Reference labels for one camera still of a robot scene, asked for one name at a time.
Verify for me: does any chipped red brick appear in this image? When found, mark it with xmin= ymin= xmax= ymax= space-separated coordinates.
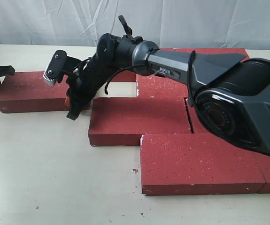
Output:
xmin=136 ymin=75 xmax=188 ymax=98

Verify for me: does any front large red brick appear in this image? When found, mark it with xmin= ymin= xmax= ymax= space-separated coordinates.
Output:
xmin=140 ymin=134 xmax=266 ymax=196

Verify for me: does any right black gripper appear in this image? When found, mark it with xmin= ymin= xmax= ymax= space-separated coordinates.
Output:
xmin=66 ymin=55 xmax=111 ymax=120

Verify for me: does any right third-row red brick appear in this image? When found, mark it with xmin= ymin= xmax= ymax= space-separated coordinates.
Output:
xmin=185 ymin=98 xmax=209 ymax=134

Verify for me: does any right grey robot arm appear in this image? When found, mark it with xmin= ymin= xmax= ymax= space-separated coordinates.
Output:
xmin=67 ymin=15 xmax=270 ymax=157

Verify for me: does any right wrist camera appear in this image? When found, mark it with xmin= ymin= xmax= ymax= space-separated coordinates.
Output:
xmin=43 ymin=50 xmax=81 ymax=86

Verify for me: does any white backdrop cloth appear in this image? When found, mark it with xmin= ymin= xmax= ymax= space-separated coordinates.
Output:
xmin=0 ymin=0 xmax=270 ymax=49

